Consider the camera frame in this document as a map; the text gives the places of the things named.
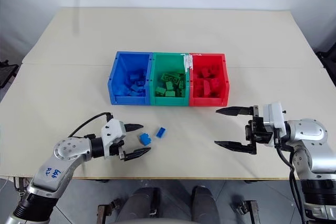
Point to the blue plastic bin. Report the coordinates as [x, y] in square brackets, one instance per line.
[115, 77]

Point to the green plastic bin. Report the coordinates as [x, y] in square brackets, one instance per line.
[157, 62]

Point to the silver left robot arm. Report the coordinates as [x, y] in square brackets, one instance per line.
[63, 153]

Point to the black equipment stand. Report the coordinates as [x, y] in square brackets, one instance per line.
[6, 73]
[328, 64]

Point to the dark rounded shape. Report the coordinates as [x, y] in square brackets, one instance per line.
[206, 203]
[141, 203]

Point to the rusty metal frame bracket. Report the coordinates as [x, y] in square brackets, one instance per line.
[249, 211]
[103, 213]

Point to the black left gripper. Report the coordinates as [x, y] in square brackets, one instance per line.
[115, 149]

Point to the flat blue building block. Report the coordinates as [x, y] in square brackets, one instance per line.
[161, 132]

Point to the long green building block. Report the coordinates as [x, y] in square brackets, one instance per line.
[170, 78]

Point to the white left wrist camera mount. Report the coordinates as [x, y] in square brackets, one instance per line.
[111, 130]

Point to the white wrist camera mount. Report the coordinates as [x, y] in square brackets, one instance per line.
[111, 130]
[274, 116]

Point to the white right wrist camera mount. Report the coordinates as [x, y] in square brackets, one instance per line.
[274, 116]

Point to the red building block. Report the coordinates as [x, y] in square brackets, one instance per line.
[203, 73]
[207, 88]
[215, 85]
[214, 69]

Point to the small blue building block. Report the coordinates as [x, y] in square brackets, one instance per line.
[145, 139]

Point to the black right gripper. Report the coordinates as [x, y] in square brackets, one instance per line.
[258, 129]

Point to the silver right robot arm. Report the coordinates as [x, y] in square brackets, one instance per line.
[309, 140]

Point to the red plastic bin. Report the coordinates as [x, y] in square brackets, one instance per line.
[223, 82]

